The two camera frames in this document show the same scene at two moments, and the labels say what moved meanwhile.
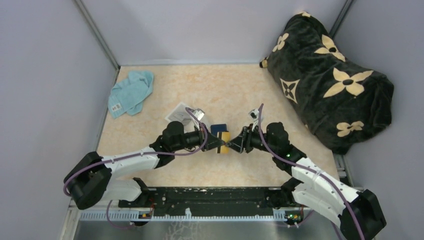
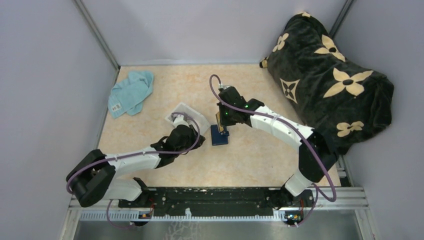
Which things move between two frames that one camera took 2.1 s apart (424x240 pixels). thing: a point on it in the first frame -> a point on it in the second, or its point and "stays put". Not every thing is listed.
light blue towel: [127, 96] stays put
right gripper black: [237, 143] -> [225, 122]
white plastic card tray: [180, 113] stays put
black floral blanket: [344, 105] stays put
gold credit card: [225, 136] -> [219, 122]
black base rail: [212, 201] stays put
